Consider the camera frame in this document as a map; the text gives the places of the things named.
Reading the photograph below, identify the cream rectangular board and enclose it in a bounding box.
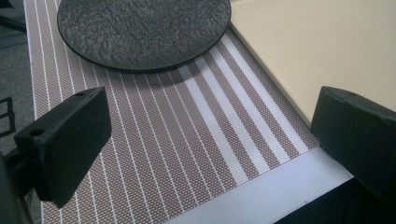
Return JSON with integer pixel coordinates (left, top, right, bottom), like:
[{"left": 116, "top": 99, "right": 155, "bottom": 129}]
[{"left": 229, "top": 0, "right": 396, "bottom": 127}]

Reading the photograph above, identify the round dark slate plate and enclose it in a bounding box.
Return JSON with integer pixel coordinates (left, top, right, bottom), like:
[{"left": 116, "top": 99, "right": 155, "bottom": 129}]
[{"left": 56, "top": 0, "right": 233, "bottom": 73}]

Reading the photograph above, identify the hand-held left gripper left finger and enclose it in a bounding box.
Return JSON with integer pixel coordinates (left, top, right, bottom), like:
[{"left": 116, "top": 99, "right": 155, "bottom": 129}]
[{"left": 13, "top": 86, "right": 113, "bottom": 209}]

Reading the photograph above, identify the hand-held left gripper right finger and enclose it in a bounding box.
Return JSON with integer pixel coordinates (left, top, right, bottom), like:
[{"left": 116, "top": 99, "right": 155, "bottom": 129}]
[{"left": 309, "top": 86, "right": 396, "bottom": 202}]

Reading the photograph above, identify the brown striped woven placemat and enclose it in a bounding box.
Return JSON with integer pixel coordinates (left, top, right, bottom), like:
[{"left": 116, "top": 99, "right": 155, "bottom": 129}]
[{"left": 23, "top": 0, "right": 320, "bottom": 224}]

